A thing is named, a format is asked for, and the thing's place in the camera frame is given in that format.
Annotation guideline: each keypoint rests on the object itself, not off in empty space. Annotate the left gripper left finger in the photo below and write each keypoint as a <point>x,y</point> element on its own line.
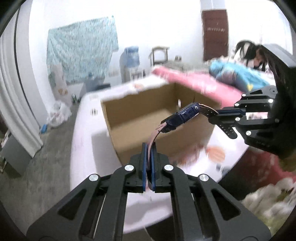
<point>137,180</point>

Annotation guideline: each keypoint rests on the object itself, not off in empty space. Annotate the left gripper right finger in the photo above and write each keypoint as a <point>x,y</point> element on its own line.
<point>159,181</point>

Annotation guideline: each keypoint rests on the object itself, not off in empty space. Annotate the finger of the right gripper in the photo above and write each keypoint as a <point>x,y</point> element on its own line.
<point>223,125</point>
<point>192,110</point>

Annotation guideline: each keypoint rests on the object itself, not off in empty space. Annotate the pink floral blanket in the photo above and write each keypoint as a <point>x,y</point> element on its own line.
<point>207,85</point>

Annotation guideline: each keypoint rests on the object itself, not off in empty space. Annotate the brown cardboard box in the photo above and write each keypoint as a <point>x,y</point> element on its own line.
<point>132,119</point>

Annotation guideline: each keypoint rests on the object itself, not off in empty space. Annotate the blue patterned blanket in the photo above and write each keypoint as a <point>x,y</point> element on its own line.
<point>239,76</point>

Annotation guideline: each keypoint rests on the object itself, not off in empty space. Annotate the fluffy white green rug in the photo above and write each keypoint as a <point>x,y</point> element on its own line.
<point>272,204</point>

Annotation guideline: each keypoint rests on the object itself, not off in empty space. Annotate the wooden chair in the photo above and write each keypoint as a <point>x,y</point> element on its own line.
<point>159,55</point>

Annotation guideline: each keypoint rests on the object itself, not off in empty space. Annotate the person with black hair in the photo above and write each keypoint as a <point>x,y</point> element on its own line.
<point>251,55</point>

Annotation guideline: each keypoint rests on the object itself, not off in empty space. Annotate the blue water dispenser bottle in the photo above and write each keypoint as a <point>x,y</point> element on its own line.
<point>129,62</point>

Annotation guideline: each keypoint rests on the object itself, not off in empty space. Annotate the dark red door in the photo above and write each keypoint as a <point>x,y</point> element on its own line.
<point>215,33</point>

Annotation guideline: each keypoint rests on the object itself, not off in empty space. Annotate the white plastic bag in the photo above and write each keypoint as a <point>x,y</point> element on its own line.
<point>59,114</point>

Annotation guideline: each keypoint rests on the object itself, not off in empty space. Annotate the green drink can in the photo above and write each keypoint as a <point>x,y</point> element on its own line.
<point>74,98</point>

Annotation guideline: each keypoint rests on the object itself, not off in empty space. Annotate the small blue floor object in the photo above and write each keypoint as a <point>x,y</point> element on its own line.
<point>44,129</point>

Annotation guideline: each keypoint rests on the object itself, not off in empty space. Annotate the teal patterned hanging cloth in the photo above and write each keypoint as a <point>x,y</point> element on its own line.
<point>82,49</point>

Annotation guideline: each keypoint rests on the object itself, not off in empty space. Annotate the white curtain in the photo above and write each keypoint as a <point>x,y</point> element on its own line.
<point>14,108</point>

